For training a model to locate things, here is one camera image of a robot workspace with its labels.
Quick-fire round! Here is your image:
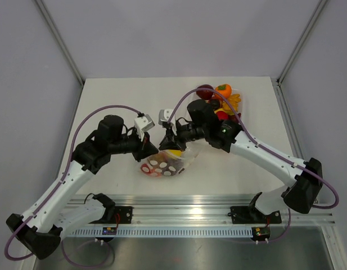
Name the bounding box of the clear zip top bag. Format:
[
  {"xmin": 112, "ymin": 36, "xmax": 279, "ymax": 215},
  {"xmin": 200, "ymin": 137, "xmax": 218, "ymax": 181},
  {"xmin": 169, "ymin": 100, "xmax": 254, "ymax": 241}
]
[{"xmin": 138, "ymin": 143, "xmax": 203, "ymax": 178}]

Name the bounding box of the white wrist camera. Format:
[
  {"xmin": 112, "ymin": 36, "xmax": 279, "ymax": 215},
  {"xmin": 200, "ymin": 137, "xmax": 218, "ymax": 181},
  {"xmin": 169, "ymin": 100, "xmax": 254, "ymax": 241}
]
[
  {"xmin": 134, "ymin": 113, "xmax": 155, "ymax": 142},
  {"xmin": 159, "ymin": 109, "xmax": 177, "ymax": 135}
]

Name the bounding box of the small circuit board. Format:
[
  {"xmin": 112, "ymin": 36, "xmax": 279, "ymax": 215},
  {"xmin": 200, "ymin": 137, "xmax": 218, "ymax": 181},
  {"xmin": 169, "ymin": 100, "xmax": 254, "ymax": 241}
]
[
  {"xmin": 253, "ymin": 226, "xmax": 271, "ymax": 240},
  {"xmin": 102, "ymin": 227, "xmax": 117, "ymax": 235}
]

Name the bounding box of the aluminium mounting rail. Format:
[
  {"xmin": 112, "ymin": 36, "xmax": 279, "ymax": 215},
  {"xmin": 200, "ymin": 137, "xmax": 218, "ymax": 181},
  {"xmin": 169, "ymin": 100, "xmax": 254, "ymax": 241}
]
[{"xmin": 63, "ymin": 195, "xmax": 336, "ymax": 227}]

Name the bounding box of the left small circuit board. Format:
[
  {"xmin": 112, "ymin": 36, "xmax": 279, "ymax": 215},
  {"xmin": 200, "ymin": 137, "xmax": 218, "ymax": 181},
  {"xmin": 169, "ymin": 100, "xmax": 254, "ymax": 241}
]
[{"xmin": 102, "ymin": 227, "xmax": 117, "ymax": 235}]

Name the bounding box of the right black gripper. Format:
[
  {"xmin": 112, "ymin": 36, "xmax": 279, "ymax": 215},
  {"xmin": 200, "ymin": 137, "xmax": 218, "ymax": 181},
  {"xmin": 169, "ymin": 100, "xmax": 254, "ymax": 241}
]
[{"xmin": 160, "ymin": 120, "xmax": 208, "ymax": 152}]

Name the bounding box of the dark red apple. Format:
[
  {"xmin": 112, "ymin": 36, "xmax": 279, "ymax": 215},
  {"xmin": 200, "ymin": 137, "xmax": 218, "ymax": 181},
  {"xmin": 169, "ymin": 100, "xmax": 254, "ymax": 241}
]
[{"xmin": 196, "ymin": 84, "xmax": 214, "ymax": 101}]

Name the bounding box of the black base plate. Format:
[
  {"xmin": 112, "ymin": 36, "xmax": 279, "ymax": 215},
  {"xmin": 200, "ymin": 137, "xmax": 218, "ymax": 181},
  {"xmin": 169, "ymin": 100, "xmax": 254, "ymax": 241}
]
[
  {"xmin": 227, "ymin": 206, "xmax": 282, "ymax": 224},
  {"xmin": 90, "ymin": 206, "xmax": 133, "ymax": 224}
]

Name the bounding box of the left aluminium frame post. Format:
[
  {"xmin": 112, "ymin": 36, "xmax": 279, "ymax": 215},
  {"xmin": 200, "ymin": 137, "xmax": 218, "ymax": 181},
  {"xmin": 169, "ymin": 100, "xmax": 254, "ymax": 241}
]
[{"xmin": 33, "ymin": 0, "xmax": 85, "ymax": 87}]

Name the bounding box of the right small circuit board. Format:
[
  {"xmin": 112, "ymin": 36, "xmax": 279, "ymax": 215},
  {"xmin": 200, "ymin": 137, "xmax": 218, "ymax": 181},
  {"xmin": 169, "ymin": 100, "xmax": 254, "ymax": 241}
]
[{"xmin": 253, "ymin": 226, "xmax": 271, "ymax": 240}]

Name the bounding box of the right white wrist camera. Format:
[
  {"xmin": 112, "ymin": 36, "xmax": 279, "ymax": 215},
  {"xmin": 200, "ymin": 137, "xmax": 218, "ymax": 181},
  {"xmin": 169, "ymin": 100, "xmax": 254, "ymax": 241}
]
[{"xmin": 159, "ymin": 109, "xmax": 177, "ymax": 135}]

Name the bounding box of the purple grape bunch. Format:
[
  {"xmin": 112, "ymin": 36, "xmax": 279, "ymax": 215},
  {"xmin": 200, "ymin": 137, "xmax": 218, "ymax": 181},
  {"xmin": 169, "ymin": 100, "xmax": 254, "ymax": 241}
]
[{"xmin": 162, "ymin": 159, "xmax": 184, "ymax": 176}]

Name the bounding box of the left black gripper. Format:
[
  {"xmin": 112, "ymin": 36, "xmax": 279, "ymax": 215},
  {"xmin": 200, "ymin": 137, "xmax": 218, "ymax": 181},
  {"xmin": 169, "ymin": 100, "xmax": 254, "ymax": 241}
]
[{"xmin": 109, "ymin": 128, "xmax": 159, "ymax": 163}]

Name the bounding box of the yellow lemon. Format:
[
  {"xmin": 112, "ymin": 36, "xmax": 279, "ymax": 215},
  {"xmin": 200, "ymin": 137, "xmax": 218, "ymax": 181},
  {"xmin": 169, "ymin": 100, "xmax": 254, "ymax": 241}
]
[{"xmin": 168, "ymin": 150, "xmax": 182, "ymax": 157}]

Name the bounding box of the orange persimmon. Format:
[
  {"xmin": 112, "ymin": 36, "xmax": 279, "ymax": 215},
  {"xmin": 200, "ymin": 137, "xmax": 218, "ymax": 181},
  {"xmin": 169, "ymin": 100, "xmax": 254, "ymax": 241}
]
[{"xmin": 215, "ymin": 84, "xmax": 232, "ymax": 98}]

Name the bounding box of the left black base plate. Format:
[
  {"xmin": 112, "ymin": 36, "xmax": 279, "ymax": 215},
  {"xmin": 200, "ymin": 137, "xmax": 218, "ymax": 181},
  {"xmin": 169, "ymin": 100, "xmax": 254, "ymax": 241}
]
[{"xmin": 90, "ymin": 206, "xmax": 133, "ymax": 224}]

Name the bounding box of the white slotted cable duct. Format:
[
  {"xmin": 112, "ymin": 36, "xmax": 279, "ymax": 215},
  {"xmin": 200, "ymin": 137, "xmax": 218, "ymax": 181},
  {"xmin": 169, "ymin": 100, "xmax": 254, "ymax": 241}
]
[{"xmin": 69, "ymin": 226, "xmax": 253, "ymax": 238}]

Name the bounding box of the dark purple plum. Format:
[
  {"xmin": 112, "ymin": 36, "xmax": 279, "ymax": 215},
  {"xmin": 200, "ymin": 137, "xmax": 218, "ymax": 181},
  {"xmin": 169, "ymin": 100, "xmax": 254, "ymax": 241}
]
[{"xmin": 208, "ymin": 99, "xmax": 222, "ymax": 110}]

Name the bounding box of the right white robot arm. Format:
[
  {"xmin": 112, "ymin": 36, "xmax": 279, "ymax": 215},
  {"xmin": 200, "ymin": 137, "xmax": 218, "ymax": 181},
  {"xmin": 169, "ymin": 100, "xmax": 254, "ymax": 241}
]
[{"xmin": 159, "ymin": 100, "xmax": 323, "ymax": 223}]

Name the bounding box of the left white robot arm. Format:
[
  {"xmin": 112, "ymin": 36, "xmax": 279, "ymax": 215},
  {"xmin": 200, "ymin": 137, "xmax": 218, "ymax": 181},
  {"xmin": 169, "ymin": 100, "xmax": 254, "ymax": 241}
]
[{"xmin": 6, "ymin": 113, "xmax": 158, "ymax": 259}]

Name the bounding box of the right aluminium frame post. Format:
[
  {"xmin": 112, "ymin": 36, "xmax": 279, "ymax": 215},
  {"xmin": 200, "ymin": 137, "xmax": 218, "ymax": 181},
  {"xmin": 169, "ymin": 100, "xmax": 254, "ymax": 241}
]
[{"xmin": 276, "ymin": 0, "xmax": 330, "ymax": 87}]

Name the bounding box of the white plastic food tray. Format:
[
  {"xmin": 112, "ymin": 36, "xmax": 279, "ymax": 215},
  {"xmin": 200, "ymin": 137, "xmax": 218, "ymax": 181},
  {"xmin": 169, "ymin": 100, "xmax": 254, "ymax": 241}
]
[{"xmin": 187, "ymin": 83, "xmax": 247, "ymax": 124}]

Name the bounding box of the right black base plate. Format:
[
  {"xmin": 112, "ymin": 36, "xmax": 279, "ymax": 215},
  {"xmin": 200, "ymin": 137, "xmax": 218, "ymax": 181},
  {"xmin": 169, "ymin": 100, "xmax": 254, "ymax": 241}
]
[{"xmin": 227, "ymin": 206, "xmax": 282, "ymax": 224}]

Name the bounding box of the aluminium frame post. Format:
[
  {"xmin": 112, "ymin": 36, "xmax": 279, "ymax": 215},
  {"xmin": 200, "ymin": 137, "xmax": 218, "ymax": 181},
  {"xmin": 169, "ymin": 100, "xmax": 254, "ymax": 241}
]
[
  {"xmin": 276, "ymin": 0, "xmax": 330, "ymax": 87},
  {"xmin": 33, "ymin": 0, "xmax": 85, "ymax": 87}
]

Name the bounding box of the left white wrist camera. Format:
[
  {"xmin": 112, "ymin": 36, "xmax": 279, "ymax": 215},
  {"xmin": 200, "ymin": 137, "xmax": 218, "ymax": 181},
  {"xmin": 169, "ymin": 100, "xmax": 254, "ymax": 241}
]
[{"xmin": 134, "ymin": 113, "xmax": 155, "ymax": 142}]

